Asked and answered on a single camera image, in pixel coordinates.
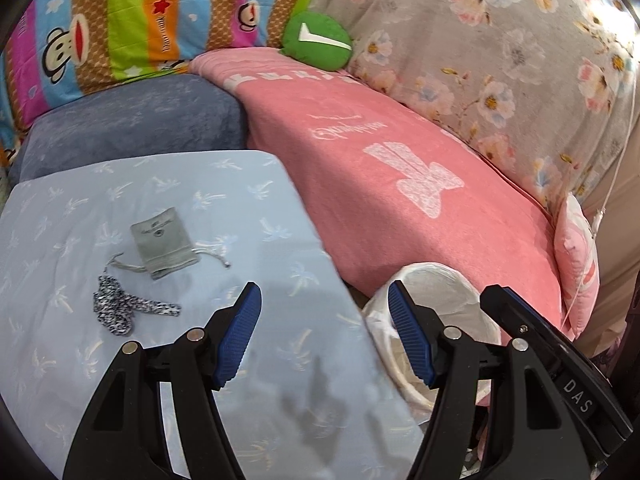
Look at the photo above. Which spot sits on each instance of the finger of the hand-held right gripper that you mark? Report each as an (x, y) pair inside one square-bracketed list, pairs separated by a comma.
[(510, 310)]

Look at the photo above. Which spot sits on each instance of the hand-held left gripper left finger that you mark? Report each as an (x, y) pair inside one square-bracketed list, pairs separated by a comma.
[(237, 335)]

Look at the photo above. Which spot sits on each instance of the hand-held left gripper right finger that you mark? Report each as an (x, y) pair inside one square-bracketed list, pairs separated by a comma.
[(412, 335)]

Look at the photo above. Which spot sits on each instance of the bin with white bag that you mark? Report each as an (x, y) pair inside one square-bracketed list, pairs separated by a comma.
[(450, 290)]

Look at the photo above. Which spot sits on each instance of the black and white speckled band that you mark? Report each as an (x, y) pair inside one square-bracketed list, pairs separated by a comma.
[(115, 312)]

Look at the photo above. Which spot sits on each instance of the small pink pillow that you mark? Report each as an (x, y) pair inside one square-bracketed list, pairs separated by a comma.
[(577, 260)]

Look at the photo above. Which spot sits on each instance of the light blue palm-print sheet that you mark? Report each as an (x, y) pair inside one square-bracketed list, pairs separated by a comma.
[(150, 370)]

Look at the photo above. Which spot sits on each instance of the pink blanket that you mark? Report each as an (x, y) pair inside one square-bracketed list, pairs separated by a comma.
[(350, 170)]

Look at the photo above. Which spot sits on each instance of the blue-grey pillow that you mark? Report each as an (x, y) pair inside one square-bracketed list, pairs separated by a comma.
[(130, 120)]

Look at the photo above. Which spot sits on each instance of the grey floral blanket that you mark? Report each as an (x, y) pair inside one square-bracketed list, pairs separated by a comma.
[(475, 35)]

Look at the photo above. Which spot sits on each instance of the green round cushion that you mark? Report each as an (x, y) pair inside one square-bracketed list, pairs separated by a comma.
[(315, 40)]

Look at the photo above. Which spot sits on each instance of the colourful monkey-print blanket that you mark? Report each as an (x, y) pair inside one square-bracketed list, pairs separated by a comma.
[(125, 15)]

